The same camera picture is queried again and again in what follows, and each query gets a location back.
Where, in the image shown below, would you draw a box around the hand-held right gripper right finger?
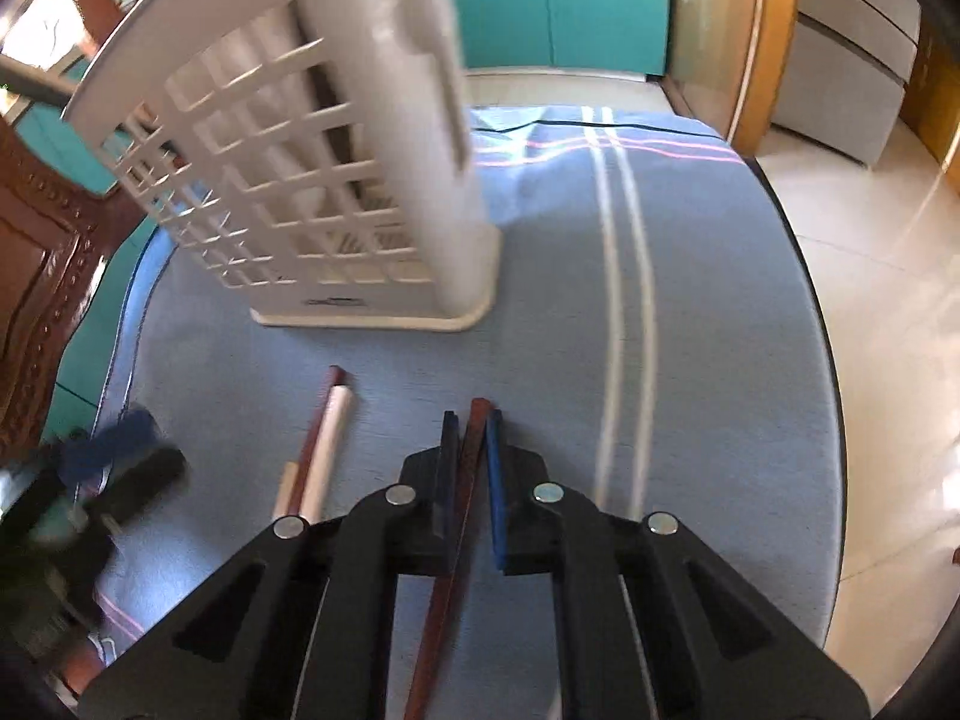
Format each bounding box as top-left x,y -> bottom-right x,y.
484,409 -> 871,720

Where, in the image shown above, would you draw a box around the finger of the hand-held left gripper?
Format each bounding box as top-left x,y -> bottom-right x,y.
97,448 -> 188,522
60,409 -> 162,485

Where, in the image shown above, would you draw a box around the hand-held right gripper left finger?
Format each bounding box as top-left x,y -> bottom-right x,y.
79,411 -> 460,720

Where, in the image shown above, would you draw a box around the cream white chopstick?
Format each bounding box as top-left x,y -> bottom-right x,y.
271,463 -> 301,520
304,384 -> 355,524

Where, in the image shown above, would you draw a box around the teal base cabinets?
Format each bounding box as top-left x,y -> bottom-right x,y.
15,0 -> 671,440

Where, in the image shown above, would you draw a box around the wooden framed sliding glass door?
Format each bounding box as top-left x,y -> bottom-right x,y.
664,0 -> 803,155

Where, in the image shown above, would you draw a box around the silver refrigerator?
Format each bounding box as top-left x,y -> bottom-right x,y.
772,0 -> 922,166

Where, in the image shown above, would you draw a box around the carved wooden chair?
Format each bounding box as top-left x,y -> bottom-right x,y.
0,0 -> 162,458

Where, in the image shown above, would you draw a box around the blue striped tablecloth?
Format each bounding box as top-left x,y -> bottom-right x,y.
94,106 -> 848,720

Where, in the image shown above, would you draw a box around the white plastic utensil basket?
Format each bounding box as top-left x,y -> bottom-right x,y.
60,0 -> 503,333

